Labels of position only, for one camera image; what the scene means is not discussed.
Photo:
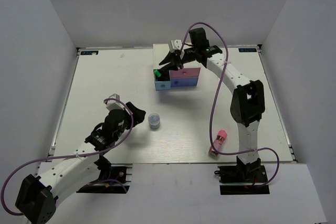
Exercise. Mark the dark blue drawer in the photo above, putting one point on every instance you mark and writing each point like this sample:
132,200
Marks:
184,82

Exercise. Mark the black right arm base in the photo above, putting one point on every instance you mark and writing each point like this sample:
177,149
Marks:
230,183

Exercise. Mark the pink drawer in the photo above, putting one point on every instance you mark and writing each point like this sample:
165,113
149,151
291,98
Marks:
185,73

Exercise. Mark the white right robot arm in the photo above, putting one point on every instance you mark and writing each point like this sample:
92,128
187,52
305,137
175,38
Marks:
247,104

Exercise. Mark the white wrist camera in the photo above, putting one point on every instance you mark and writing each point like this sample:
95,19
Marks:
113,102
175,45

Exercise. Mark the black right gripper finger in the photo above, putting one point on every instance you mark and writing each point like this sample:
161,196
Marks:
179,59
169,62

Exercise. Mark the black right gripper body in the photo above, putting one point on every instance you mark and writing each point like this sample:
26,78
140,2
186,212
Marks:
190,55

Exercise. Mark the light blue drawer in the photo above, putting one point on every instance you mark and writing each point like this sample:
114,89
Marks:
163,82

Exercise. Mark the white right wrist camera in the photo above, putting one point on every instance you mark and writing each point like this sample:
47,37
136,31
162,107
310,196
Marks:
175,45

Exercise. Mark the white drawer cabinet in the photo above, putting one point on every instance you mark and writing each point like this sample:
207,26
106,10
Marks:
159,53

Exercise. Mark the pink capped clear tube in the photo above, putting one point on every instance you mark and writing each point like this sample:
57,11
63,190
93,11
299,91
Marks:
218,143

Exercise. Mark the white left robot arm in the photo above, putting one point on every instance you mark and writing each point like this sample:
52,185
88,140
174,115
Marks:
39,196

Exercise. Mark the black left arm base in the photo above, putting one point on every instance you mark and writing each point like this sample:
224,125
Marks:
116,180

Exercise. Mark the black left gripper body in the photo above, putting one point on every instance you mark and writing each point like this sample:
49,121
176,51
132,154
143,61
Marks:
117,136

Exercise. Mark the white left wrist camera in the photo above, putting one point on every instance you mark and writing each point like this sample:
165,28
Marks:
113,102

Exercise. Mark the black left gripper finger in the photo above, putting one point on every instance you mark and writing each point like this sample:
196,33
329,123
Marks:
127,126
138,114

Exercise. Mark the green highlighter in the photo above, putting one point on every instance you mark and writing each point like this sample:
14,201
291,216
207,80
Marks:
157,73

